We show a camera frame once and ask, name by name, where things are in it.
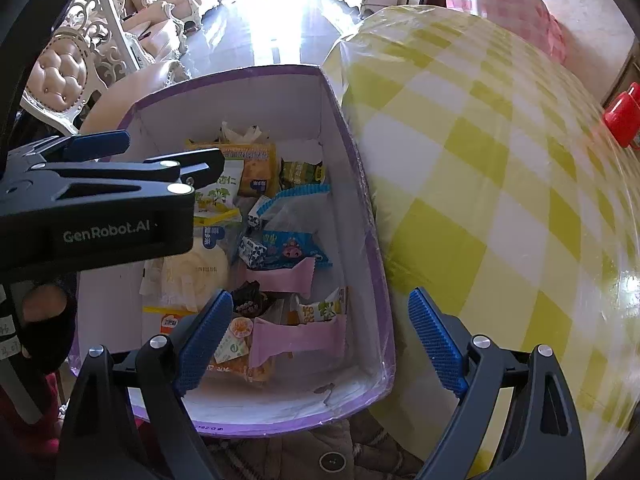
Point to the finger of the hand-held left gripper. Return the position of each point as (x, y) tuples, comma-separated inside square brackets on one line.
[(165, 175), (100, 141)]

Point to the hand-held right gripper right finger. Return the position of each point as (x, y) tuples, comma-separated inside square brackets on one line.
[(435, 340)]

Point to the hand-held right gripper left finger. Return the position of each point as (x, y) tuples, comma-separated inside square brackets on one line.
[(207, 340)]

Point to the orange yellow snack packet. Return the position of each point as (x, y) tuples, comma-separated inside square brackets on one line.
[(240, 347)]

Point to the dark brown snack packet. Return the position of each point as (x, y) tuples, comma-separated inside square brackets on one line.
[(250, 300)]

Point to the clear round pastry packet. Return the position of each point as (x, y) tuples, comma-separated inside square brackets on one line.
[(195, 270)]

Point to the beige snack packet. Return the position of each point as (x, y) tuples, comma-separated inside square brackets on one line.
[(242, 132)]

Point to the orange cracker packet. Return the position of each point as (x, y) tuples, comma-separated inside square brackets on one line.
[(255, 167)]

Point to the pink snack packet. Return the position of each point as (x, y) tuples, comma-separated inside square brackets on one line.
[(285, 277), (300, 340)]

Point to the blue white small candy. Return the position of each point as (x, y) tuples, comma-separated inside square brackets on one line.
[(259, 212), (252, 251)]

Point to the white green snack packet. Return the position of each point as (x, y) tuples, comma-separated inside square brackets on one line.
[(320, 310)]

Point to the white purple-edged cardboard box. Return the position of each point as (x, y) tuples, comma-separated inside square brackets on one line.
[(345, 260)]

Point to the blue cartoon snack packet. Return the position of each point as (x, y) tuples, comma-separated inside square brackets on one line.
[(295, 251)]

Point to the clear blue-edged snack packet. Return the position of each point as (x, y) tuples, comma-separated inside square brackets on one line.
[(295, 207)]

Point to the person's left hand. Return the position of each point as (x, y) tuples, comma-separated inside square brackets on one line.
[(47, 330)]

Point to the tan upholstered seat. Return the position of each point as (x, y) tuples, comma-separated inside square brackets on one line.
[(145, 85)]

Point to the beige tufted ornate chair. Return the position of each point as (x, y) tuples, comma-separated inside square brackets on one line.
[(62, 75)]

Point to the white ornate partition screen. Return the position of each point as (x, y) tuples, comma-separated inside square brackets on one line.
[(107, 25)]

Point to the person's red garment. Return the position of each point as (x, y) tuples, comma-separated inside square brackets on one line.
[(25, 440)]

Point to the red thermos jug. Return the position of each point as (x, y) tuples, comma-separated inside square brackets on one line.
[(622, 117)]

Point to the pink checked chair cover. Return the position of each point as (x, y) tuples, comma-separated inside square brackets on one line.
[(510, 5)]

